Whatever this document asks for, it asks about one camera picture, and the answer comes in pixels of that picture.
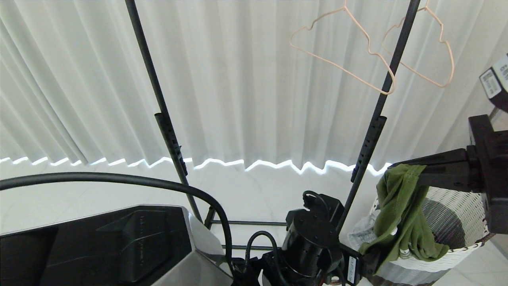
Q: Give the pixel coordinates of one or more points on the black clothes rack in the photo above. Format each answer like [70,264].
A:
[170,135]

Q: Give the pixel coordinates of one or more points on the white curtain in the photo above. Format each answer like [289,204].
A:
[246,79]

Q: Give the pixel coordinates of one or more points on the pale grey shorts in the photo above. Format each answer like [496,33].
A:
[361,232]

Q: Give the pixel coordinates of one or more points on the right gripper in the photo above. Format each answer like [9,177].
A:
[496,178]

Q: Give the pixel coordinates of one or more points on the pink clothes hanger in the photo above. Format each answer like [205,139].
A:
[337,68]
[453,65]

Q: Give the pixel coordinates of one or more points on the white laundry basket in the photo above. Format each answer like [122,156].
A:
[464,210]

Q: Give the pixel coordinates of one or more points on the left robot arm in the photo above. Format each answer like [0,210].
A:
[99,246]

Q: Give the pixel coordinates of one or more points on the green printed shirt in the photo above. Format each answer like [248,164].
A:
[401,206]

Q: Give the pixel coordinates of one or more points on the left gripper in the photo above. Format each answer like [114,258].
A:
[351,270]

